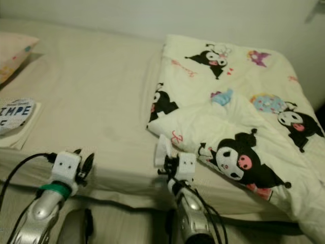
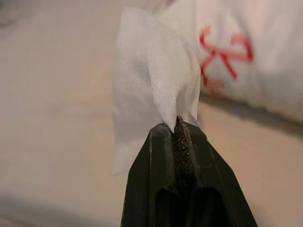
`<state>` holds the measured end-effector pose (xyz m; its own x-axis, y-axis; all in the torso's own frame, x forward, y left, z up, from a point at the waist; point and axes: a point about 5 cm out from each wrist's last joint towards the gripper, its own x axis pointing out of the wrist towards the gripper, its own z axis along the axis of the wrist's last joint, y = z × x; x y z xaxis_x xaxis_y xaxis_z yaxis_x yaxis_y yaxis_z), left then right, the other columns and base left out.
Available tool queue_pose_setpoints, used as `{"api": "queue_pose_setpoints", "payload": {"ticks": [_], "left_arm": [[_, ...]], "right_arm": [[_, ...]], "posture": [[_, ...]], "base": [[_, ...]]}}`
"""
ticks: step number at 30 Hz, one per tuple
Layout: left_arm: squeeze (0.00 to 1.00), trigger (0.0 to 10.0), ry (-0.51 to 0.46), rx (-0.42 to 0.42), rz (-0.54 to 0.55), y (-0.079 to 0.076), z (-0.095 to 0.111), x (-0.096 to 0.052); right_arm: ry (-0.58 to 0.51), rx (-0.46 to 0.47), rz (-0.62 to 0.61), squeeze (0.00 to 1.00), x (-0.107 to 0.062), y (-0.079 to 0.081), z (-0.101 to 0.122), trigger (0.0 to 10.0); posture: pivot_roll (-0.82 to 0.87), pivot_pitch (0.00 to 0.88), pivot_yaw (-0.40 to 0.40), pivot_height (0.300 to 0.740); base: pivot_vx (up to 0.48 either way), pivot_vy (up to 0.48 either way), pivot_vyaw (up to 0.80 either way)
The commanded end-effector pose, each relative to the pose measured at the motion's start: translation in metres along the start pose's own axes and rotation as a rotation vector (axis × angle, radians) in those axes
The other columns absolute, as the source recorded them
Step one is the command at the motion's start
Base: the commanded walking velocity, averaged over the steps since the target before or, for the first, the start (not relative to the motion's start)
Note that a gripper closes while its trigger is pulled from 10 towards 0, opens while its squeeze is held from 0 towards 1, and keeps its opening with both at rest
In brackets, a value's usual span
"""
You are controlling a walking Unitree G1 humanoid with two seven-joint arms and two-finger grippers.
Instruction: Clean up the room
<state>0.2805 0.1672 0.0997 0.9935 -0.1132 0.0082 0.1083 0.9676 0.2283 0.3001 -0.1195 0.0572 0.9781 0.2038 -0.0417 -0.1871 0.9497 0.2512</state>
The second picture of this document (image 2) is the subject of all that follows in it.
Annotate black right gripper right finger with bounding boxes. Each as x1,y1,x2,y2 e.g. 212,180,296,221
174,115,258,227

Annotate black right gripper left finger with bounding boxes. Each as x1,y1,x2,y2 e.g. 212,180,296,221
120,124,187,227

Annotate white paper tissue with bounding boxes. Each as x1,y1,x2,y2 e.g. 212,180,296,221
111,6,202,177

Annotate cream cartoon print blanket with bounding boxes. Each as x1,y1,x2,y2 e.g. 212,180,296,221
163,0,303,123

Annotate beige bed mattress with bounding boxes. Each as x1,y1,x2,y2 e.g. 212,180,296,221
0,0,303,227

